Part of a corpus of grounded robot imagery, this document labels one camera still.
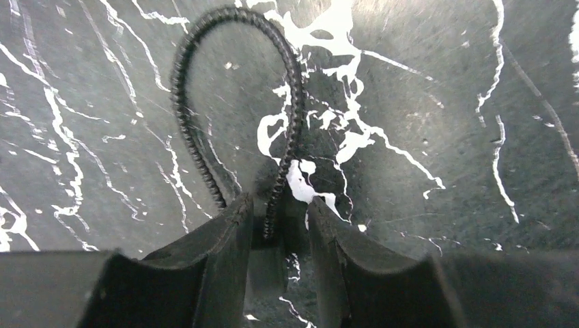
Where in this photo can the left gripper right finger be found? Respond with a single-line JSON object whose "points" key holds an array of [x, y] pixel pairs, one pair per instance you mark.
{"points": [[361, 283]]}

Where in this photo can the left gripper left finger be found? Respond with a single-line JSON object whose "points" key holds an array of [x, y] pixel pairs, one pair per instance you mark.
{"points": [[198, 280]]}

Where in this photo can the black cable loop lock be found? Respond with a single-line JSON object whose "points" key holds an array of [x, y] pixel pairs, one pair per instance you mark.
{"points": [[236, 90]]}

